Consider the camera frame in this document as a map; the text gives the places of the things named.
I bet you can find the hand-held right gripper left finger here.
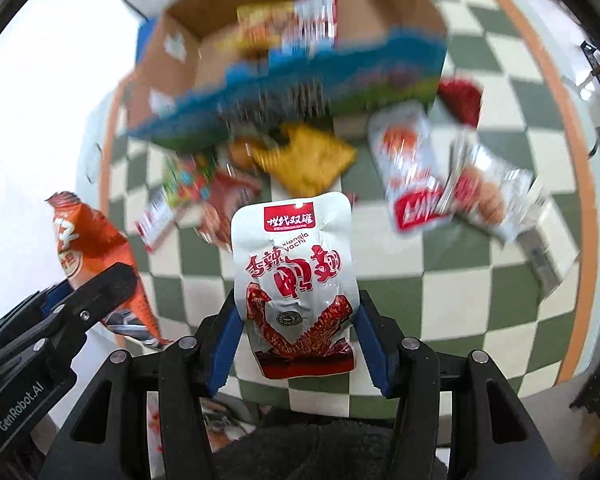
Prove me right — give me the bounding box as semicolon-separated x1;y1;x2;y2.
40;290;246;480

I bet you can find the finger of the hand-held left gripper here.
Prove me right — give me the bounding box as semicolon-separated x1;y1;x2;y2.
0;279;74;350
0;262;141;376

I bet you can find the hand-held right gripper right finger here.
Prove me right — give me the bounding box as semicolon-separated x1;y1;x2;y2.
355;290;563;480

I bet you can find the orange cartoon snack packet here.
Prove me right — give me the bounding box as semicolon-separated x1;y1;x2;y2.
45;191;173;348

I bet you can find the white duck wing snack packet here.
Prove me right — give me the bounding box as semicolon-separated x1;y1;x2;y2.
230;191;358;380

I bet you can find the green gumball candy bag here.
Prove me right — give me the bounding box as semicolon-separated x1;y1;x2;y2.
135;155;218;253

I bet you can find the brown snack packet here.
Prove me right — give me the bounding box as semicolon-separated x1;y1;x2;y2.
177;170;263;251

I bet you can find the white red-label snack packet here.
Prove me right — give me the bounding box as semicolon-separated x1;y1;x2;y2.
367;102;456;233

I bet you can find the orange jelly cup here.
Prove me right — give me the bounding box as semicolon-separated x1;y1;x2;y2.
227;137;261;171

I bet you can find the white packet with brown patty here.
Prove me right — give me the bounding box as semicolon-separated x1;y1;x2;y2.
447;142;536;246

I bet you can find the yellow snack packet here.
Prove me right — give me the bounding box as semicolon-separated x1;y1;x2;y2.
252;122;358;198

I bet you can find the cardboard box with blue print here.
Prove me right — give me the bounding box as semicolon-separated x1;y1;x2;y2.
122;0;451;153

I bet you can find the white orange snack packet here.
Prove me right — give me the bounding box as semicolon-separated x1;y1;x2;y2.
145;395;261;461

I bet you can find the green white checkered tablecloth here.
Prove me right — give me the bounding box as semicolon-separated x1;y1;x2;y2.
75;0;600;411

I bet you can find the dark fleece cloth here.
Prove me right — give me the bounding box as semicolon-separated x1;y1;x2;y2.
200;410;406;480

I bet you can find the white green tape label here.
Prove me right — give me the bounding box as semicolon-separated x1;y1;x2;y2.
162;30;191;61
150;87;176;111

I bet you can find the yellow clear biscuit packet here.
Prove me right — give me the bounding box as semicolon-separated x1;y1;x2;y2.
237;2;303;58

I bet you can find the red white snack packet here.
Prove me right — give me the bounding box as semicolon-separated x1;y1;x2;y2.
280;0;341;48

